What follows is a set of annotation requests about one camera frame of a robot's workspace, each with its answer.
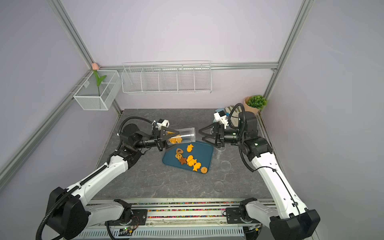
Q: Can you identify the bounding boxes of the potted green plant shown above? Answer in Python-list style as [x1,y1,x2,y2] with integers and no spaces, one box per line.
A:
[244,95,268,115]

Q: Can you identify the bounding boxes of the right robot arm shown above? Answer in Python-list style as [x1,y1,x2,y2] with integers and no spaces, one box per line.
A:
[199,103,321,240]

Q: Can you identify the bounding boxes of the orange fish cookie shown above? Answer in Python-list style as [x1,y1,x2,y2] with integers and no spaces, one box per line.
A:
[187,144,194,153]

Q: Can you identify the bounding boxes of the pink artificial tulip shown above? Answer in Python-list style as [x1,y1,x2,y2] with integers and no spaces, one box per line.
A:
[92,63,107,97]

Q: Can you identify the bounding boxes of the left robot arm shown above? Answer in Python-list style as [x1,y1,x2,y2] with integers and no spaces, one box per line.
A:
[36,117,180,240]

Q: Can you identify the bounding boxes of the dark brown star cookie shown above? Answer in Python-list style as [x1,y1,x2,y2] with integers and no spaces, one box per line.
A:
[179,157,188,165]

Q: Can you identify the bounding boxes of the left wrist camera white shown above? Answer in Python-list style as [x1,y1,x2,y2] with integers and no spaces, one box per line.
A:
[156,119,170,130]

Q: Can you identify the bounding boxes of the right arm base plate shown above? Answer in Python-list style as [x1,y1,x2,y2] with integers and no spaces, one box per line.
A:
[223,207,260,224]

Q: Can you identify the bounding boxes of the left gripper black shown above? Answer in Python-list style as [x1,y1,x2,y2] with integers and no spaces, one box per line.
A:
[134,127,181,152]

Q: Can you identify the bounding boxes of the white wire wall shelf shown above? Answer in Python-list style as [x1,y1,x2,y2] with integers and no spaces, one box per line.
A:
[121,61,213,94]

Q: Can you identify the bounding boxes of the white mesh wall basket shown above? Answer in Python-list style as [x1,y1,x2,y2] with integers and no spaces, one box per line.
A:
[74,70,122,111]

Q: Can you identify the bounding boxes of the round brown cookie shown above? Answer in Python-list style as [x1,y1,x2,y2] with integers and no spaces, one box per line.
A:
[201,167,208,174]

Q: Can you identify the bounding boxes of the teal plastic tray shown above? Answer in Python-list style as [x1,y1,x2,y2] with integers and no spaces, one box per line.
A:
[162,142,214,174]

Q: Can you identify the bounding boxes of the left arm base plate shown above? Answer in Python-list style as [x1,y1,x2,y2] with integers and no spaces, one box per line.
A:
[109,209,148,226]

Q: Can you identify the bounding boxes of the white vented cable duct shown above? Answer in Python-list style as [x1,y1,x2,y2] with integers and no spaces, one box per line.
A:
[74,226,245,240]

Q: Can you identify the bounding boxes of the clear jar with cookies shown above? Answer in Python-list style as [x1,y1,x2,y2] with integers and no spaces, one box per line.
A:
[215,148,226,159]

